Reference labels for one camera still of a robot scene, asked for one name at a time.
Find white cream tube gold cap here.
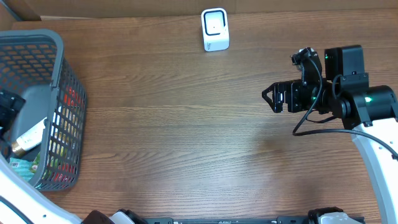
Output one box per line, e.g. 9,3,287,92
11,118,47,157

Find teal wipes packet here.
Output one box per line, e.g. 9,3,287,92
9,157,39,182

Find orange pasta packet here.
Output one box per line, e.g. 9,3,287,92
49,86,85,184

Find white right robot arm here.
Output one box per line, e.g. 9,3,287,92
262,45,397,223

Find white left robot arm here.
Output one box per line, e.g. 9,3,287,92
1,85,134,223

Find white barcode scanner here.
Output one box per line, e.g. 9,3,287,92
201,7,229,52

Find grey plastic shopping basket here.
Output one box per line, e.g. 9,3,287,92
1,29,87,191

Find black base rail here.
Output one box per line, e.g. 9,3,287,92
144,216,309,224

